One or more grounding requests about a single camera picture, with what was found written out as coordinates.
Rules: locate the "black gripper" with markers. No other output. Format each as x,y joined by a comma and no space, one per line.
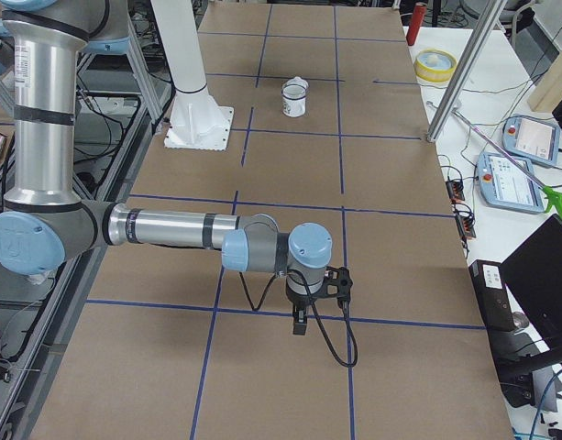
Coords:
300,302

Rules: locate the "clear plastic funnel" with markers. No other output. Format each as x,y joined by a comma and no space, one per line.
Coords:
295,88

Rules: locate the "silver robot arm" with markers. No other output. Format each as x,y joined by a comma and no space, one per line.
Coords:
45,222

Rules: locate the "black computer box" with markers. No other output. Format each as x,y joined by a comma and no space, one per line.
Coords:
493,300

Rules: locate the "white enamel mug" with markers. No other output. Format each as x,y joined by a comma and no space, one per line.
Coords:
294,108

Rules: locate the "near teach pendant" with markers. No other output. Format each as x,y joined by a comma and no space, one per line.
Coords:
503,185

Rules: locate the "teach pendant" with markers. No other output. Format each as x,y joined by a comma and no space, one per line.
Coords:
531,138
503,185

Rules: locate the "black monitor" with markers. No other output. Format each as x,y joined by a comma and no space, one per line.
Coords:
533,274

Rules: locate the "yellow tape roll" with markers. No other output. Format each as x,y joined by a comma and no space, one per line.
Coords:
435,65

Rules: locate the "far teach pendant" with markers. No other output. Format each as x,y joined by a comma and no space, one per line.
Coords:
531,138

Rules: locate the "red cylinder can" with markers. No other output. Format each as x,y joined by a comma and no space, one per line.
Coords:
416,22

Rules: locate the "wooden beam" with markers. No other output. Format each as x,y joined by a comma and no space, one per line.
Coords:
548,93

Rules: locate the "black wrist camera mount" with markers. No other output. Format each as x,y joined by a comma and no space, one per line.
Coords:
337,285

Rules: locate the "white camera pedestal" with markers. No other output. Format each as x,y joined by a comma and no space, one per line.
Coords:
196,121

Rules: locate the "aluminium frame post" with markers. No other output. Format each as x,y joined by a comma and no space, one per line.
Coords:
469,57

